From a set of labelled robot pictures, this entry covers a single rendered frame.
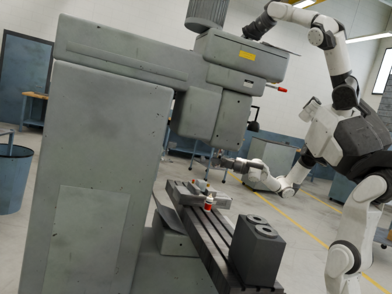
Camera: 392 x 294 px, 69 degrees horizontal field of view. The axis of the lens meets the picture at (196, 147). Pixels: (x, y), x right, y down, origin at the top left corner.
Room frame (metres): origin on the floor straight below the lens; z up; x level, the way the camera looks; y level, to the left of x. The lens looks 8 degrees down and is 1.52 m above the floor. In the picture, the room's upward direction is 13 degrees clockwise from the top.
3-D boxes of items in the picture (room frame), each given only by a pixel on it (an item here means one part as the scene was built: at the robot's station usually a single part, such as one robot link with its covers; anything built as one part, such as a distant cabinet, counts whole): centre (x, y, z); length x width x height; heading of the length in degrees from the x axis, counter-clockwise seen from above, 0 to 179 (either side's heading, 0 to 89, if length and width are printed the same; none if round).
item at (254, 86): (1.62, -0.09, 1.68); 0.34 x 0.24 x 0.10; 109
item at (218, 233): (1.57, -0.15, 0.87); 1.24 x 0.23 x 0.08; 19
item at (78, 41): (1.48, 0.34, 1.66); 0.80 x 0.23 x 0.20; 109
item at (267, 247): (1.11, -0.33, 1.01); 0.22 x 0.12 x 0.20; 12
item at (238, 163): (1.62, -0.22, 1.23); 0.13 x 0.12 x 0.10; 174
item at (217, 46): (1.63, -0.12, 1.81); 0.47 x 0.26 x 0.16; 109
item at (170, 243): (1.64, -0.13, 0.77); 0.50 x 0.35 x 0.12; 109
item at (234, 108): (1.63, -0.13, 1.47); 0.21 x 0.19 x 0.32; 19
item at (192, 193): (1.78, -0.11, 0.97); 0.35 x 0.15 x 0.11; 111
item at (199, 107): (1.57, 0.06, 1.47); 0.24 x 0.19 x 0.26; 19
